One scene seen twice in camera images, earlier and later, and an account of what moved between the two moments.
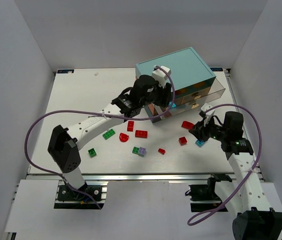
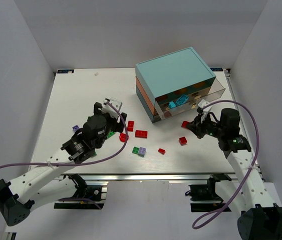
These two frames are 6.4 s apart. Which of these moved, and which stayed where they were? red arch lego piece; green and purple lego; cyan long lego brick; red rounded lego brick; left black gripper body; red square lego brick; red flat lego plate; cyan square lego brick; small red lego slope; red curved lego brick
Moved: left black gripper body; cyan long lego brick
Stayed: red rounded lego brick; green and purple lego; red flat lego plate; red arch lego piece; red curved lego brick; small red lego slope; cyan square lego brick; red square lego brick
